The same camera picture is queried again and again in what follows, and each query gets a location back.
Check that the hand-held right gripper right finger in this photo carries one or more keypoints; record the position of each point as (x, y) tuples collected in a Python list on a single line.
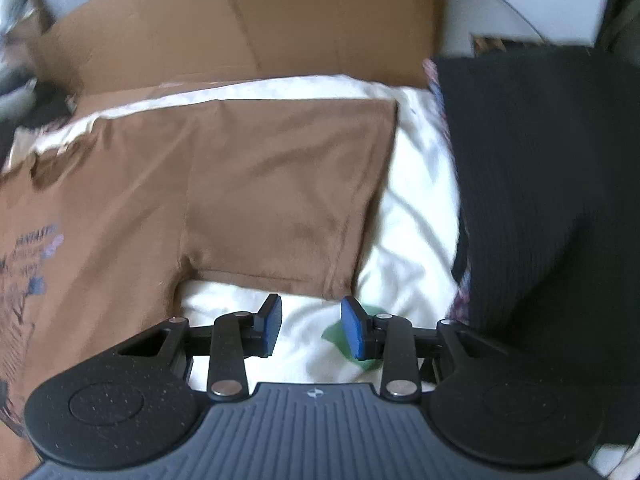
[(352, 330)]

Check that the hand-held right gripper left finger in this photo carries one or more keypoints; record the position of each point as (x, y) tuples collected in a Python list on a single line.
[(272, 322)]

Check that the brown t-shirt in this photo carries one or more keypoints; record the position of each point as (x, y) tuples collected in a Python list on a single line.
[(225, 185)]

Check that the cream bear-print blanket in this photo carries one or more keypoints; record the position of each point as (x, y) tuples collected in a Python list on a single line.
[(415, 240)]

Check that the black folded garment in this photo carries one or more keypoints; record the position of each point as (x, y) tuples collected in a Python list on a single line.
[(550, 210)]

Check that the folded cardboard sheet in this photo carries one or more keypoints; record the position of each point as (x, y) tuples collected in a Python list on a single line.
[(250, 20)]

